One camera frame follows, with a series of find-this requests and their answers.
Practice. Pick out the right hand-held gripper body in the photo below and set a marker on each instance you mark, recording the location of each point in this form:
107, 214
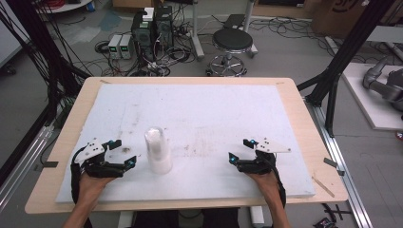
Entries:
259, 164

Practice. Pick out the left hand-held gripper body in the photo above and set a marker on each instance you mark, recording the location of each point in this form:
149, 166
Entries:
95, 167

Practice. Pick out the person's left hand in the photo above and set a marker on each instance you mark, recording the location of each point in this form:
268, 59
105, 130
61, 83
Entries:
92, 188

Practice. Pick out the person's right hand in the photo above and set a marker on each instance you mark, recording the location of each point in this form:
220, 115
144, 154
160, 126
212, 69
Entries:
266, 185

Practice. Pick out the black tape strip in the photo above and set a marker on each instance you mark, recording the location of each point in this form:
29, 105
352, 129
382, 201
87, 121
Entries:
50, 164

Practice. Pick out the white foam mat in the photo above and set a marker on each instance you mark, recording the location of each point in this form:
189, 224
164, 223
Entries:
202, 110

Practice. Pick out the wooden table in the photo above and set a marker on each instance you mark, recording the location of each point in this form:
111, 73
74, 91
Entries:
304, 107

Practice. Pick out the thin wooden stick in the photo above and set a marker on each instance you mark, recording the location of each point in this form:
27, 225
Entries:
323, 186

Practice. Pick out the grey tape strip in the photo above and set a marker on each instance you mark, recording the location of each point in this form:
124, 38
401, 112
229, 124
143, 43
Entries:
331, 162

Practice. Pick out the grey power supply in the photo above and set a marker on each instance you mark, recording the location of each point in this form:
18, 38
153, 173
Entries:
114, 47
126, 47

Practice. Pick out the black round stool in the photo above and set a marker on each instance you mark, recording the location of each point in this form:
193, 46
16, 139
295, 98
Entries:
233, 39

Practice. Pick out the black computer tower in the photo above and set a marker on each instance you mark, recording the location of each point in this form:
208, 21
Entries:
142, 38
164, 28

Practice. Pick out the grey metal stand leg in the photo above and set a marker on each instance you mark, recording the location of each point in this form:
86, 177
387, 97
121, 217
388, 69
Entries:
197, 38
250, 19

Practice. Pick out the white board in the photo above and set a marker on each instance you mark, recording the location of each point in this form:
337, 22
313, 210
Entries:
370, 107

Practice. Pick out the white box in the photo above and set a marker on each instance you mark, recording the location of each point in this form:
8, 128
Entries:
148, 14

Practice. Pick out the brown cardboard box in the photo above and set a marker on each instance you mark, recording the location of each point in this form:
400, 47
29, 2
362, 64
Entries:
335, 19

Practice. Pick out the aluminium rail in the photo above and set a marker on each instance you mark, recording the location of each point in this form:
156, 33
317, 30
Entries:
345, 177
25, 158

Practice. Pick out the black metal frame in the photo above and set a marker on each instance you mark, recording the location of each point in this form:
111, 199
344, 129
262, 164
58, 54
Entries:
41, 47
345, 53

